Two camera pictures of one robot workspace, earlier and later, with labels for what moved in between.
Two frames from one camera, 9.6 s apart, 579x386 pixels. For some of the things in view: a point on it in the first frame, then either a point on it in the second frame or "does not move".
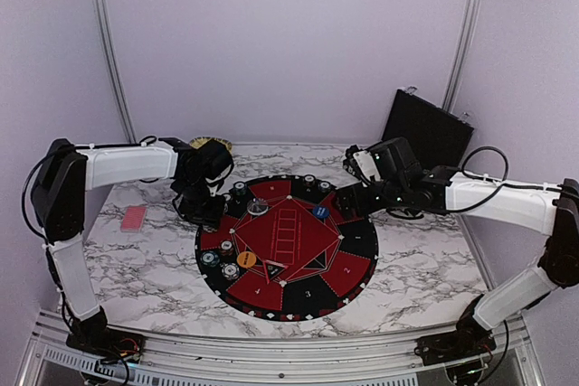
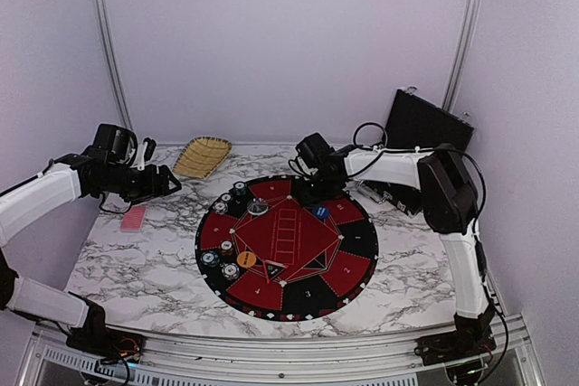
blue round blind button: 320,211 does not move
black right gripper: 345,194 → 304,198
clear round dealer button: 257,207 does not move
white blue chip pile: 230,270 does not move
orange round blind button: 246,259 does not move
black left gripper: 212,218 → 150,190
